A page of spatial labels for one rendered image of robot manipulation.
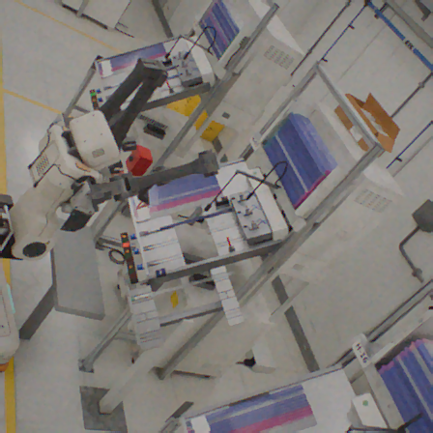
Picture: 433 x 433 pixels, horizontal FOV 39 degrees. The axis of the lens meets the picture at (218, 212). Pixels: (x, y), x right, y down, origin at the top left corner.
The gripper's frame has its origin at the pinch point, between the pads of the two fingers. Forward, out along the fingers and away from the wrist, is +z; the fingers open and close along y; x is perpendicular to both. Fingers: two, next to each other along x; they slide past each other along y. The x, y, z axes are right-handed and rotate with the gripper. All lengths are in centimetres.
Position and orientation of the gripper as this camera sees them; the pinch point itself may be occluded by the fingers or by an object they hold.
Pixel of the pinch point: (129, 204)
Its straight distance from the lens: 298.3
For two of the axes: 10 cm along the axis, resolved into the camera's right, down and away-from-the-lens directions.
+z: -6.4, 6.5, 4.1
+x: 1.7, 6.4, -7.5
